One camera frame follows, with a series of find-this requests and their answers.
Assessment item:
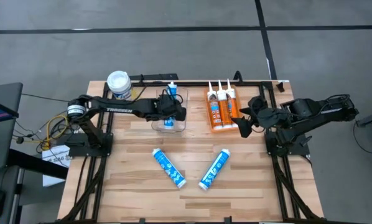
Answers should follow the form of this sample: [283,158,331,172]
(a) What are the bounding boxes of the black floor cable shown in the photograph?
[352,123,372,156]

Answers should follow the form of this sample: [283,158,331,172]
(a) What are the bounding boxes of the Lysol wipes canister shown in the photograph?
[106,70,133,101]

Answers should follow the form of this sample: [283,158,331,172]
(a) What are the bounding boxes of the yellow cable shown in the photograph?
[45,114,69,149]

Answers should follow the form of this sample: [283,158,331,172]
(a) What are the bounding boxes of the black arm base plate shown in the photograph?
[264,130,312,157]
[68,133,114,158]

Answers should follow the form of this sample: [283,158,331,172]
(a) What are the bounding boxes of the black mounting bar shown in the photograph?
[129,73,179,82]

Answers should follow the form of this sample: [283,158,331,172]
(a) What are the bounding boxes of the black aluminium table frame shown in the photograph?
[57,79,325,224]

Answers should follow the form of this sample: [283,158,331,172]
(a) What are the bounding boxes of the black support beam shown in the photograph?
[6,148,69,180]

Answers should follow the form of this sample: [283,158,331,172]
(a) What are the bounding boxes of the blue silicone tube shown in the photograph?
[198,148,231,191]
[163,81,178,131]
[151,147,187,189]

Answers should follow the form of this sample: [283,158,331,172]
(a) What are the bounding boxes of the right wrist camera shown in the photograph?
[247,95,269,110]

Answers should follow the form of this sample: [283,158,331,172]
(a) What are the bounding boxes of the clear plastic bin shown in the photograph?
[151,86,189,134]

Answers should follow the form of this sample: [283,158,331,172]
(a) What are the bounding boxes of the orange white sealant tubes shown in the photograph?
[203,83,244,134]

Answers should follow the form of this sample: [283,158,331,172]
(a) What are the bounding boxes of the white paper sheet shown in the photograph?
[42,144,72,187]

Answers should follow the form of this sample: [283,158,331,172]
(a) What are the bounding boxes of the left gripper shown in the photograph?
[154,95,187,122]

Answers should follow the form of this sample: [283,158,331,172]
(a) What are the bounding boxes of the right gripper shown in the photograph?
[235,106,292,139]

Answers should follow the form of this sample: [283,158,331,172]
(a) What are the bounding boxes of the orange Gorilla sealant tube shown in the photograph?
[225,78,241,128]
[207,80,223,131]
[216,79,232,129]

